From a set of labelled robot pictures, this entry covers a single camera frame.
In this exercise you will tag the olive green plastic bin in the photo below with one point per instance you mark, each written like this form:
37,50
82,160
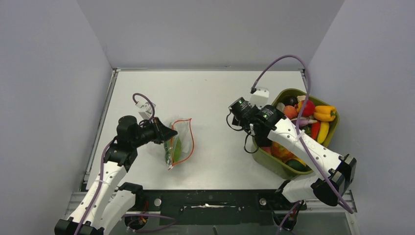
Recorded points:
326,158

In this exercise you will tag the orange bumpy fruit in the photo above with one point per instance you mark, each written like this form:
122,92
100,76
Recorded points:
281,153

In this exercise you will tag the red chili pepper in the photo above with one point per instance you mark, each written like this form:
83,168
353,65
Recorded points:
315,128

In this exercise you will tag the orange yellow bell pepper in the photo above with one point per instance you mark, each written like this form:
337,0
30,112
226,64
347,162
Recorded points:
325,113

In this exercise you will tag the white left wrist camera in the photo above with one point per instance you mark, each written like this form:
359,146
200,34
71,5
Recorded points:
146,109

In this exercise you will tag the purple eggplant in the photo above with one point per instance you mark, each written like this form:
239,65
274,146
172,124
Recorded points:
303,122

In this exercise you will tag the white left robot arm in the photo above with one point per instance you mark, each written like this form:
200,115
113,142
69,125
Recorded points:
106,201

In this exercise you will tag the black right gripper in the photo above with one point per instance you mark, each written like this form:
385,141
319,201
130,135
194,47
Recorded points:
238,122

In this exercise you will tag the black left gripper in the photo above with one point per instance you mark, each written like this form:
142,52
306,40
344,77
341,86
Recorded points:
162,133

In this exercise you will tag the red apple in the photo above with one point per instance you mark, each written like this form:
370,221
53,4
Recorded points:
309,108

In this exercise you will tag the orange peach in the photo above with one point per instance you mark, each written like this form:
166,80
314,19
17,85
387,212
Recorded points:
290,112

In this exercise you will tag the green leaf vegetable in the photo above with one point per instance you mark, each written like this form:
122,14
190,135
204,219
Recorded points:
172,151

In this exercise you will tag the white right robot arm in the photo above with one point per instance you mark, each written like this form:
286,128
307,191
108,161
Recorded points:
333,173

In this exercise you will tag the dark green avocado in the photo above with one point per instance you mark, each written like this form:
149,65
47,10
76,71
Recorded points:
297,165

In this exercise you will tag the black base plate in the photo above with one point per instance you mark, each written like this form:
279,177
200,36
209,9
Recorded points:
213,207

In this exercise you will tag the clear orange zip bag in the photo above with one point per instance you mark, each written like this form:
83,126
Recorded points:
185,133

